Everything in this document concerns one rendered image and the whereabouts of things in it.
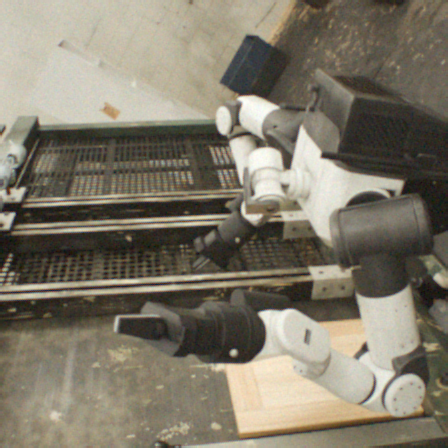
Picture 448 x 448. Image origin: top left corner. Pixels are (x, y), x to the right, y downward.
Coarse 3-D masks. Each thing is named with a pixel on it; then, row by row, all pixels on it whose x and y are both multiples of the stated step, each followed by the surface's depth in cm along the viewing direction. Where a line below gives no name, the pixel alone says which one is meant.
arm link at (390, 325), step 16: (368, 304) 81; (384, 304) 79; (400, 304) 80; (368, 320) 83; (384, 320) 81; (400, 320) 81; (416, 320) 84; (368, 336) 85; (384, 336) 82; (400, 336) 81; (416, 336) 83; (384, 352) 83; (400, 352) 82; (416, 352) 83; (400, 368) 82; (416, 368) 83; (400, 384) 81; (416, 384) 82; (384, 400) 82; (400, 400) 82; (416, 400) 83; (400, 416) 83
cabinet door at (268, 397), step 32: (352, 320) 132; (352, 352) 122; (256, 384) 113; (288, 384) 113; (256, 416) 105; (288, 416) 105; (320, 416) 105; (352, 416) 105; (384, 416) 106; (416, 416) 108
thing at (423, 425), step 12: (408, 420) 102; (420, 420) 102; (432, 420) 102; (312, 432) 99; (324, 432) 99; (336, 432) 99; (348, 432) 99; (360, 432) 99; (372, 432) 99; (384, 432) 99; (396, 432) 99; (408, 432) 99; (420, 432) 99; (432, 432) 100; (204, 444) 96; (216, 444) 96; (228, 444) 96; (240, 444) 96; (252, 444) 96; (264, 444) 97; (276, 444) 97; (288, 444) 97; (300, 444) 97; (312, 444) 97; (324, 444) 97; (336, 444) 97; (348, 444) 97; (360, 444) 97; (372, 444) 97; (384, 444) 97; (396, 444) 97; (408, 444) 98; (420, 444) 99; (432, 444) 99
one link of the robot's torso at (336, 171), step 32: (320, 96) 95; (352, 96) 81; (384, 96) 85; (320, 128) 93; (352, 128) 83; (384, 128) 84; (416, 128) 85; (320, 160) 93; (352, 160) 82; (384, 160) 83; (416, 160) 88; (320, 192) 92; (352, 192) 86; (384, 192) 86; (416, 192) 89; (320, 224) 91
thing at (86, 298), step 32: (0, 288) 131; (32, 288) 132; (64, 288) 133; (96, 288) 134; (128, 288) 134; (160, 288) 134; (192, 288) 134; (224, 288) 135; (256, 288) 137; (288, 288) 139; (320, 288) 140; (352, 288) 142; (0, 320) 130
